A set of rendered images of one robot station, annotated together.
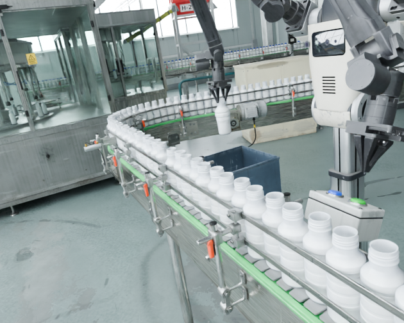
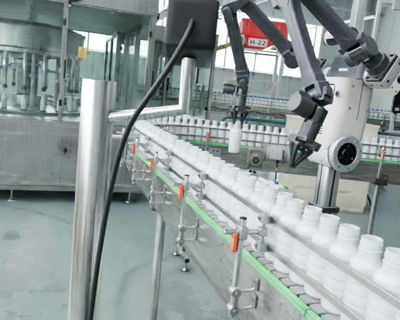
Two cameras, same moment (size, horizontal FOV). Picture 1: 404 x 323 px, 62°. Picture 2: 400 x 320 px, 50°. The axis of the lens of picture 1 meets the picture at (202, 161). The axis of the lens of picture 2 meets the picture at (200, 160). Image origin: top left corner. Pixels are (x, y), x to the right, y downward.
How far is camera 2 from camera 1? 0.75 m
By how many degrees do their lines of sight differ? 10
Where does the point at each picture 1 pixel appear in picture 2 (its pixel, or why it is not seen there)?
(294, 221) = (232, 176)
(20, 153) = (39, 139)
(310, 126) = (356, 204)
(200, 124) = (223, 153)
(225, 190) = (204, 164)
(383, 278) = (256, 197)
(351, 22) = (304, 72)
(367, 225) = not seen: hidden behind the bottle
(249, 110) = (275, 152)
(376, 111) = (303, 128)
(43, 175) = (53, 169)
